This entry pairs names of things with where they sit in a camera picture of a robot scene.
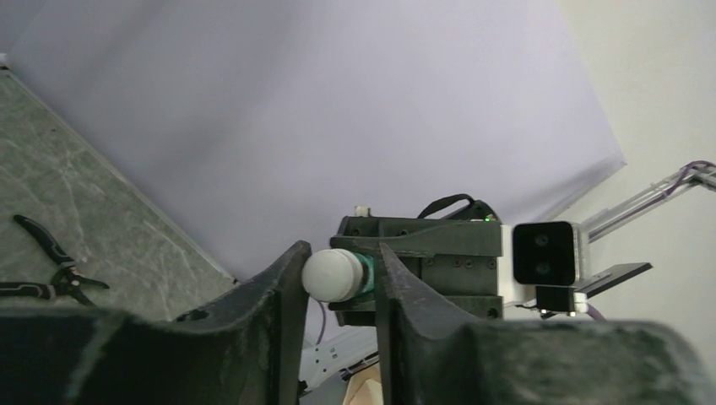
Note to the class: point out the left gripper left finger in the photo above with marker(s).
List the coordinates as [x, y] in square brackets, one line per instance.
[241, 348]

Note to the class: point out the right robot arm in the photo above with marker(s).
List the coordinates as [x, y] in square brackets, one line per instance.
[356, 350]

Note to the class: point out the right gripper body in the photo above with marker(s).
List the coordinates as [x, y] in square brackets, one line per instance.
[456, 255]

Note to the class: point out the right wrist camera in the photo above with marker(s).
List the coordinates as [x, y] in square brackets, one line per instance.
[550, 259]

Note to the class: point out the green glue stick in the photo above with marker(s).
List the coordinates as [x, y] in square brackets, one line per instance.
[337, 275]

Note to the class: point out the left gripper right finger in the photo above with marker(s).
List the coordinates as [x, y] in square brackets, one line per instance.
[432, 352]

